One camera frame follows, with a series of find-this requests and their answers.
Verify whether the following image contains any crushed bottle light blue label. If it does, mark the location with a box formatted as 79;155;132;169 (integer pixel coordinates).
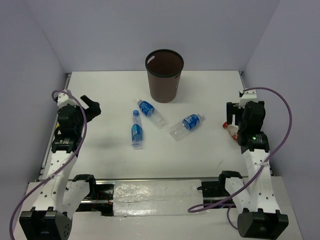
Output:
131;110;144;150

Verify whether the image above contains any clear bottle dark blue label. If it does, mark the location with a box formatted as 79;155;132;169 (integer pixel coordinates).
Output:
137;99;168;129

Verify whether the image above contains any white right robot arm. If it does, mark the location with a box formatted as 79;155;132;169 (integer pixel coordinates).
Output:
217;101;289;240

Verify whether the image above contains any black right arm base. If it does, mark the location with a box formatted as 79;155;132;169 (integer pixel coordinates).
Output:
197;170;242;205

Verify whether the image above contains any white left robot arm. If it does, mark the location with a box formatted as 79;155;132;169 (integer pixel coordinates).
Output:
19;90;101;240

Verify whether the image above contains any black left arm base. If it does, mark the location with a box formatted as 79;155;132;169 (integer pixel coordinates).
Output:
62;174;114;219

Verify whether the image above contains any brown plastic garbage bin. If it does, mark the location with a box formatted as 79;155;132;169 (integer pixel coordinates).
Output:
145;49;184;103

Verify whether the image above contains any small red capped bottle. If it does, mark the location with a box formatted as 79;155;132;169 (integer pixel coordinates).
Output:
222;122;238;141

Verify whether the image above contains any silver foil tape sheet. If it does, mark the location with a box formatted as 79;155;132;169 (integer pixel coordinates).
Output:
113;179;203;217

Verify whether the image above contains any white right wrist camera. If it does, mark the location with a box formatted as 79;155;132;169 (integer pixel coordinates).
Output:
238;90;257;109

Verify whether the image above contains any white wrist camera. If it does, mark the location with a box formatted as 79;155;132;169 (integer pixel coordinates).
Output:
238;90;257;109
57;92;78;109

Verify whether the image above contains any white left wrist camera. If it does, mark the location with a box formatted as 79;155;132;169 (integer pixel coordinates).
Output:
57;92;78;109

